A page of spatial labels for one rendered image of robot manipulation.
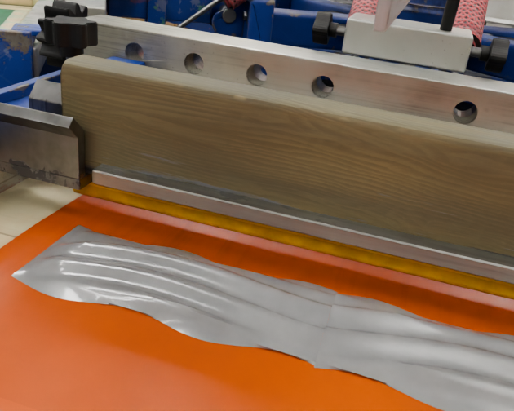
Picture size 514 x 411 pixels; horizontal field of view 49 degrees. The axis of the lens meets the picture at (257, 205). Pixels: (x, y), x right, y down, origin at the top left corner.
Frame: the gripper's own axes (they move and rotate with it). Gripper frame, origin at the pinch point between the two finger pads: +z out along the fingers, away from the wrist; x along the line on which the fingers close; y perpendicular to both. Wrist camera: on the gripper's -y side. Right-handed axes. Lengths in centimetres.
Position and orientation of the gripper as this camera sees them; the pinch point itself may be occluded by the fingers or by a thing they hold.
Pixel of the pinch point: (401, 2)
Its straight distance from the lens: 33.0
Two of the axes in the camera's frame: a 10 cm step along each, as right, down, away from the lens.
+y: -9.6, -2.1, 2.0
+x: -2.6, 4.0, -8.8
